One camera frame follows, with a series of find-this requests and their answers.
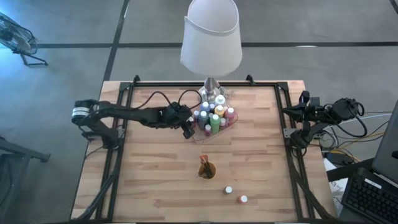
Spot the yellow ribbed cup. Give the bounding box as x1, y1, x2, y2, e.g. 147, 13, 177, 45
198, 161, 217, 181

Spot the black floor fan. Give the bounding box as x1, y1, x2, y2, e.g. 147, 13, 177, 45
0, 11, 49, 67

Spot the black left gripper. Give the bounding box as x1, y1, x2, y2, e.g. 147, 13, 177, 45
164, 101, 197, 140

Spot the large green paint bottle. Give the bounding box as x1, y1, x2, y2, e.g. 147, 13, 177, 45
210, 114, 221, 135

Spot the yellow cable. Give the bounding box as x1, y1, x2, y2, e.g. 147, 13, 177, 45
335, 132, 386, 150

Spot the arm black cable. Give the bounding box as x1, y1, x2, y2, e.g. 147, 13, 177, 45
133, 89, 203, 111
323, 101, 368, 138

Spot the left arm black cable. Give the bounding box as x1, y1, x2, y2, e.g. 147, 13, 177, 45
133, 89, 203, 111

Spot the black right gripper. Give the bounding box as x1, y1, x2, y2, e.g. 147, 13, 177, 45
282, 90, 324, 134

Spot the black metal stand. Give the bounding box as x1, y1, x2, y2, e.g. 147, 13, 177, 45
0, 135, 51, 224

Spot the white printed bag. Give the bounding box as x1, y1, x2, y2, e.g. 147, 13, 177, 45
323, 157, 349, 216

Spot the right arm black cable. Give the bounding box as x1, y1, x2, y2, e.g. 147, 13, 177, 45
323, 101, 368, 138

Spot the computer monitor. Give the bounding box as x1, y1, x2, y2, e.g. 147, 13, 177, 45
371, 99, 398, 184

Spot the white shade silver table lamp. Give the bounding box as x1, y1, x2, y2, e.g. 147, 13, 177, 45
179, 0, 243, 105

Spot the clear plastic tray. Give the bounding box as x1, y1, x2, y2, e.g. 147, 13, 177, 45
183, 104, 243, 149

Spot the white cable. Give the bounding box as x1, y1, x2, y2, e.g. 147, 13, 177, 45
357, 112, 393, 123

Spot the black power strip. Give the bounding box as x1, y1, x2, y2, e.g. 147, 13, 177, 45
323, 150, 355, 166

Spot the black keyboard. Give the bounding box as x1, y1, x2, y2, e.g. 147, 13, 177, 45
341, 172, 398, 224

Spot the large pink paint bottle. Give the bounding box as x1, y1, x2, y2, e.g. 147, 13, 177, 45
224, 107, 236, 126

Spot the silver angle bracket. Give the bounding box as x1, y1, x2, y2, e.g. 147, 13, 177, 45
282, 127, 297, 139

